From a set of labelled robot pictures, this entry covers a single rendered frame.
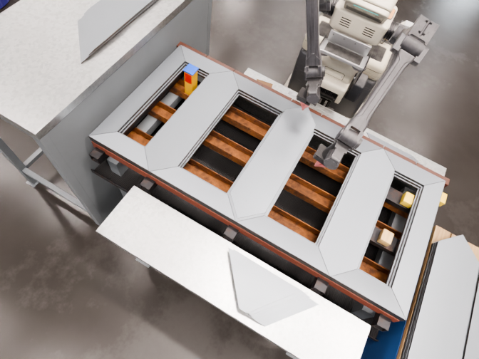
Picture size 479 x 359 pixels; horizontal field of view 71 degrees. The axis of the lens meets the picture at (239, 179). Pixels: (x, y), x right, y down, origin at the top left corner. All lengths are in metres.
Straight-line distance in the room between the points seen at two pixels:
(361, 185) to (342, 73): 0.70
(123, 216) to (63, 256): 0.90
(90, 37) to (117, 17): 0.18
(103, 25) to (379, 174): 1.48
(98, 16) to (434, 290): 1.93
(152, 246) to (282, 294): 0.58
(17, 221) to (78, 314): 0.74
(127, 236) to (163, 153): 0.40
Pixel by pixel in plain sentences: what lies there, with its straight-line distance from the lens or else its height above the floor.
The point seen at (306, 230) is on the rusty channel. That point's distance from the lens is 1.69.
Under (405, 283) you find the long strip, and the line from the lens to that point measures 1.62.
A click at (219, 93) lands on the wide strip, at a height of 0.85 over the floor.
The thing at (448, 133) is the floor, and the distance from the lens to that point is 3.51.
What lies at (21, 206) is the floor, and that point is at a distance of 2.64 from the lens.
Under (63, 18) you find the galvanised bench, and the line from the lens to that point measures 1.94.
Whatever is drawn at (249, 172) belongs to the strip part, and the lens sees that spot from 1.56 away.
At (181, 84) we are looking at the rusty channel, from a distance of 2.06.
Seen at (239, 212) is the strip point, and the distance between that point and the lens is 1.46.
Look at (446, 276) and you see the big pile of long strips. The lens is 1.74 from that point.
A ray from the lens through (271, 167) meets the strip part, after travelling 1.59.
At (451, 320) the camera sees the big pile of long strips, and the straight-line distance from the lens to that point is 1.70.
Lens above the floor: 2.20
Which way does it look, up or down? 62 degrees down
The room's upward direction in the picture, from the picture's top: 15 degrees clockwise
